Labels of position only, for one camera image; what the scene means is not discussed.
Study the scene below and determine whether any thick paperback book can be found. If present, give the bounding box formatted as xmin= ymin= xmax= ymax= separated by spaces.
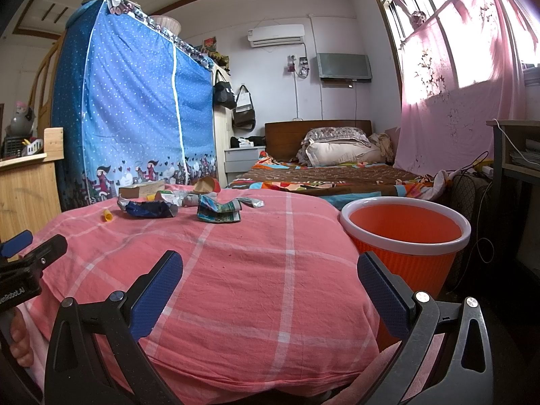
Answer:
xmin=118 ymin=180 xmax=165 ymax=199

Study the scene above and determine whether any grey nightstand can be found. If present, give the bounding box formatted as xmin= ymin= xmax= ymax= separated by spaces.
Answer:
xmin=224 ymin=146 xmax=265 ymax=183

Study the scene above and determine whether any dark shoulder bag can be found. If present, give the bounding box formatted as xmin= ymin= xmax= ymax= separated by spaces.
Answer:
xmin=233 ymin=84 xmax=256 ymax=132

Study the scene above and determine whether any black handbag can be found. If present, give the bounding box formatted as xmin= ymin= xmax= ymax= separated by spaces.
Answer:
xmin=212 ymin=70 xmax=236 ymax=110

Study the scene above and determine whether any pink plaid bed cover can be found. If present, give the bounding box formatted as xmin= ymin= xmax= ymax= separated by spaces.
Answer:
xmin=16 ymin=184 xmax=446 ymax=405

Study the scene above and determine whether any orange trash bucket white rim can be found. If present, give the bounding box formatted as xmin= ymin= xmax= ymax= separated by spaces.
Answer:
xmin=339 ymin=195 xmax=473 ymax=350

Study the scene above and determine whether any blue fabric wardrobe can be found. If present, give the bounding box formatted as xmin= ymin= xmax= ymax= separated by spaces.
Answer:
xmin=51 ymin=0 xmax=217 ymax=210

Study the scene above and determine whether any grey toy figure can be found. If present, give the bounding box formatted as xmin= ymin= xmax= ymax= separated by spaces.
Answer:
xmin=5 ymin=102 xmax=35 ymax=137

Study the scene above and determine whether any pink curtain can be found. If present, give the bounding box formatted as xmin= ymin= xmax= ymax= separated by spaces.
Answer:
xmin=379 ymin=0 xmax=539 ymax=174

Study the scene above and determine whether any white cable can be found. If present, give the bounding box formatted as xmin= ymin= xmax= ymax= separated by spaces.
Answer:
xmin=492 ymin=118 xmax=540 ymax=167

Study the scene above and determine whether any white air conditioner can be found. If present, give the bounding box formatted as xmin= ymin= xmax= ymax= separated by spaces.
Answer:
xmin=247 ymin=24 xmax=305 ymax=49

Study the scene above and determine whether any dark blue wrapper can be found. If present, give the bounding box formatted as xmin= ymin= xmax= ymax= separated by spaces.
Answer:
xmin=125 ymin=201 xmax=179 ymax=218

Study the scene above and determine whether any brown paper cup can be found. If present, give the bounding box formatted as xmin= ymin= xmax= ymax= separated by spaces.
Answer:
xmin=193 ymin=177 xmax=221 ymax=195

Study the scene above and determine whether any wooden desk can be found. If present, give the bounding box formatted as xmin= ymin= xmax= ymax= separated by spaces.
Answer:
xmin=0 ymin=127 xmax=64 ymax=240

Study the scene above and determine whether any wooden shelf unit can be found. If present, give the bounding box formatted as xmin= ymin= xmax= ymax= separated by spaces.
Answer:
xmin=486 ymin=119 xmax=539 ymax=274

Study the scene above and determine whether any colourful striped blanket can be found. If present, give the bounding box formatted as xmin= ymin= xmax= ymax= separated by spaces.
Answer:
xmin=228 ymin=155 xmax=453 ymax=209

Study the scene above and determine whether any silver wrapper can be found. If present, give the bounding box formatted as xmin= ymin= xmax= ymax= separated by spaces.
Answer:
xmin=155 ymin=190 xmax=218 ymax=207

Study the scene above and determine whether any small yellow cap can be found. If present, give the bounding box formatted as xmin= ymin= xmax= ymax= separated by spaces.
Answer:
xmin=103 ymin=209 xmax=113 ymax=222

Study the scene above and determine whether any wall mounted television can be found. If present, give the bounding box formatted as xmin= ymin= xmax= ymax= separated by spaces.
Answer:
xmin=317 ymin=53 xmax=373 ymax=83

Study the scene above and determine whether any left hand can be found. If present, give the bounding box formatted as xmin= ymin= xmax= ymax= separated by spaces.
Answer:
xmin=10 ymin=308 xmax=34 ymax=369

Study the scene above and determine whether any white pillow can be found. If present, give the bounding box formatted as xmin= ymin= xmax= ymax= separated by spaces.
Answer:
xmin=306 ymin=142 xmax=385 ymax=166

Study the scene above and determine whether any wooden headboard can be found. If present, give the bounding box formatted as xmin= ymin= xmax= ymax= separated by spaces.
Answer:
xmin=265 ymin=120 xmax=373 ymax=161

